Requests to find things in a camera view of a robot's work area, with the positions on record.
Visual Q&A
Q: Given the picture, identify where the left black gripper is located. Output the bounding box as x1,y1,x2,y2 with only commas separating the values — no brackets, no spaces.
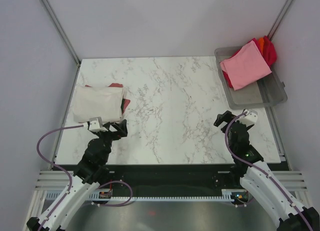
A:
95,119,128,163

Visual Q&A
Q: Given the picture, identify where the pink t shirt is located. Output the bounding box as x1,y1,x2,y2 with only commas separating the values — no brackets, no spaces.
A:
220,38,272,91

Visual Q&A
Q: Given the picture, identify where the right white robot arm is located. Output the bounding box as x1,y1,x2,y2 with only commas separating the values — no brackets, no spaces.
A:
213,109,320,231

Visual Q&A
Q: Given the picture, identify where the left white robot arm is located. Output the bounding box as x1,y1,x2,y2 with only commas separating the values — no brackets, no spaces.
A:
26,117,128,231

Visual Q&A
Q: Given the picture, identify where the folded green t shirt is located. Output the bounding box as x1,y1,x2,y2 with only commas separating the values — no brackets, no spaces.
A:
120,98,126,115

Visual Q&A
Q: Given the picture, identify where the folded cream t shirt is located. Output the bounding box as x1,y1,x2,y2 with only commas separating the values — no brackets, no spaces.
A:
72,86,124,123

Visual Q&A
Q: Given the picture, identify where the folded dark red t shirt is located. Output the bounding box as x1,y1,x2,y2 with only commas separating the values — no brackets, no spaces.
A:
77,83,131,117

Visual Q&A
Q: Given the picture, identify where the crimson t shirt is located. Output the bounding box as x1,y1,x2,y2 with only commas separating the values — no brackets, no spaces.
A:
222,71,233,89

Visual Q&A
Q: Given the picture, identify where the grey plastic tray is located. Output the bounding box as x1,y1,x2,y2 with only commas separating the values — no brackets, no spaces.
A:
214,46,288,110

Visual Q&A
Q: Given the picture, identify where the orange t shirt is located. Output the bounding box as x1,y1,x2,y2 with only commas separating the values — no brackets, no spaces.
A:
257,37,265,55

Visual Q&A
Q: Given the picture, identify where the right aluminium corner profile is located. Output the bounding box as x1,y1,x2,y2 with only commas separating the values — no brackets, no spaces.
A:
267,0,295,41

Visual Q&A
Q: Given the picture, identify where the aluminium corner profile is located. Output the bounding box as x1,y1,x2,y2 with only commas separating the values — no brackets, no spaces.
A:
39,0,81,68
267,0,295,41

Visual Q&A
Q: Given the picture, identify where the left aluminium corner profile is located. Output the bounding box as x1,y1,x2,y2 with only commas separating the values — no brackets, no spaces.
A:
39,0,81,68

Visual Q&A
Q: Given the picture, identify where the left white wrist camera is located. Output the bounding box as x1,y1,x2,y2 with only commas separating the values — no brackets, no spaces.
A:
88,117,107,132

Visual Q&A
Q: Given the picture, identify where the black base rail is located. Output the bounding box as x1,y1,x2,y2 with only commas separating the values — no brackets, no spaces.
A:
51,162,291,198

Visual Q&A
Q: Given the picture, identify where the white slotted cable duct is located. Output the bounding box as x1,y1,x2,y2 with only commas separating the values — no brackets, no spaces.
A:
45,189,248,201

